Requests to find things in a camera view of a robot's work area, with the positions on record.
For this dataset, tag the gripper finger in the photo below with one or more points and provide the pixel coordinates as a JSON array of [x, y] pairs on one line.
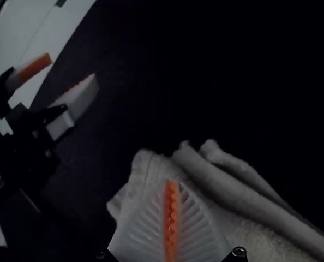
[[31, 69], [74, 101], [194, 234], [145, 234]]

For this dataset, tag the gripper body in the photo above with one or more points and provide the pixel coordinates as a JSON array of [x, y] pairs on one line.
[[23, 147]]

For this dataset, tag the pale towel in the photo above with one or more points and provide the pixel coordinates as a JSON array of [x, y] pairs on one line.
[[233, 191]]

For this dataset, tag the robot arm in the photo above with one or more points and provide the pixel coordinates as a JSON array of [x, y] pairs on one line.
[[3, 202]]

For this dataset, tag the black mat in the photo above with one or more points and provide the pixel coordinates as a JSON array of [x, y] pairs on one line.
[[205, 82]]

